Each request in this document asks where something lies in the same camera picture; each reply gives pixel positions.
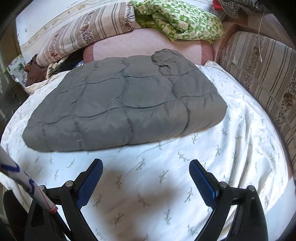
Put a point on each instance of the dark maroon garment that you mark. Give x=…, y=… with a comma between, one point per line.
x=35, y=73

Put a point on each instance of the striped floral sofa cushion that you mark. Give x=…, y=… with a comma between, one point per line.
x=266, y=69

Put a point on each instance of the white leaf-print duvet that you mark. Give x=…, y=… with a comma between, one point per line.
x=146, y=191

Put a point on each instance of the striped floral long pillow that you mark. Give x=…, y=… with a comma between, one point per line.
x=96, y=25

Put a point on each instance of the red object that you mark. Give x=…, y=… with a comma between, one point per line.
x=217, y=6

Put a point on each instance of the green white patterned quilt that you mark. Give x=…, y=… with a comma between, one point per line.
x=178, y=20

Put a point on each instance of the checkered grey cloth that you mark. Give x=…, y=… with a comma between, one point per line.
x=232, y=8

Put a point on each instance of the grey quilted down jacket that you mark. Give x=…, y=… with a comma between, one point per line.
x=125, y=101

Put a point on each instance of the floral white cloth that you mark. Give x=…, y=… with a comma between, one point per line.
x=16, y=70

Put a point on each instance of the pink bed blanket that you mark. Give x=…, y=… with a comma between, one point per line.
x=146, y=42

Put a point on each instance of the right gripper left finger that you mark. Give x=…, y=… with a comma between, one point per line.
x=71, y=196

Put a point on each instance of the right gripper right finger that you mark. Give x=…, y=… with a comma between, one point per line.
x=249, y=221

